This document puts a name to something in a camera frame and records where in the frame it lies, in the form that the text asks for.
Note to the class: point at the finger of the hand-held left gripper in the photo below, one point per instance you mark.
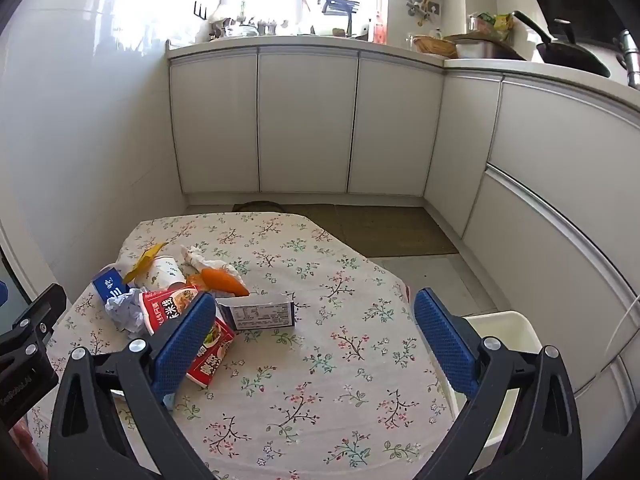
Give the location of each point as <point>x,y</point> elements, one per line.
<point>2,292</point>
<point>45,310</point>

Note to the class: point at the dark utensil rack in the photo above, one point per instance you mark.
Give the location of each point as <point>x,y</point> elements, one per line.
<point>340,5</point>

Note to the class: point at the white cardboard box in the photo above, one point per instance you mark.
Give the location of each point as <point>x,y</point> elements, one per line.
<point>260,315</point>

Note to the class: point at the steel pot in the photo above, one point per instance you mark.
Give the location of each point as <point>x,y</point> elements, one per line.
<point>472,50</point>

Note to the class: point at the round dark mat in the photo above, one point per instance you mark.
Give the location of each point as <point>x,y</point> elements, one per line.
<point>257,206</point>

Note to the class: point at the floral tablecloth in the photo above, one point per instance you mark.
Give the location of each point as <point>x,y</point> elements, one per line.
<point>310,310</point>

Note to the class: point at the white kitchen countertop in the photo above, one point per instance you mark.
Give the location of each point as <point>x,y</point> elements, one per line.
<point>550,72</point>

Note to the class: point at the floral paper cup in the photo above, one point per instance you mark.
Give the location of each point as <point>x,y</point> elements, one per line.
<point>162,272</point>

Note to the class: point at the white paper ball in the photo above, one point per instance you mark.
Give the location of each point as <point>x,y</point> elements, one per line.
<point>125,310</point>

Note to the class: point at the yellow green snack bags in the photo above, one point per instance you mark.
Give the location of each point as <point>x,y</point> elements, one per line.
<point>497,21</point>

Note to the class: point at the white plastic bin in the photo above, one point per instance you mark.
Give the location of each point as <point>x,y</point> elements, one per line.
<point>505,330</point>

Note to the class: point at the red bottle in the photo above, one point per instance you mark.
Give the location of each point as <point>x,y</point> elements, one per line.
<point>379,30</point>

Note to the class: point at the orange snack packet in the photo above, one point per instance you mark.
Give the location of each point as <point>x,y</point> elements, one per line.
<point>222,280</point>

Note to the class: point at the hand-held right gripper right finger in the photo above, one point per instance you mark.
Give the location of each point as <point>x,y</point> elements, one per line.
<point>445,340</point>

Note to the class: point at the yellow wrapper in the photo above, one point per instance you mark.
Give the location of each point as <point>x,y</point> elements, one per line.
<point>142,262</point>

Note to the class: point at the crumpled white tissue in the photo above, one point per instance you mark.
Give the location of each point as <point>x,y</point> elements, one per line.
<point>210,264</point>

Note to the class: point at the blue and white carton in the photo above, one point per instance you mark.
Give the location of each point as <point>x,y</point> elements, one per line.
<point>107,285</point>

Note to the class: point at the brown woven floor mat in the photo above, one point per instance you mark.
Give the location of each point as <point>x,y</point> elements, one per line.
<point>395,230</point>
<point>310,212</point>

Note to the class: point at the white drawer front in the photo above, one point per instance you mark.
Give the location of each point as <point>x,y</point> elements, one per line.
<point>540,260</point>
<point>565,150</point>

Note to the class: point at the white cabinet door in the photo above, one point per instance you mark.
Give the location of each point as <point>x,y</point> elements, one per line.
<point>395,125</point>
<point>462,150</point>
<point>215,120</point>
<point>307,120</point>

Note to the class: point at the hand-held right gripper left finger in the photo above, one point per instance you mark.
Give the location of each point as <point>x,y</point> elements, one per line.
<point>182,345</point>

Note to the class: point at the red noodle packet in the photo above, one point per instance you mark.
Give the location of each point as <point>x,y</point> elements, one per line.
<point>167,310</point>

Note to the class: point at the woven basket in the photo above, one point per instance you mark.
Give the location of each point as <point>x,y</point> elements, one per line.
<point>435,45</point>

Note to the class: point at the black frying pan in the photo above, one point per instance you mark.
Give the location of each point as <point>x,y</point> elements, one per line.
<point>570,55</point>

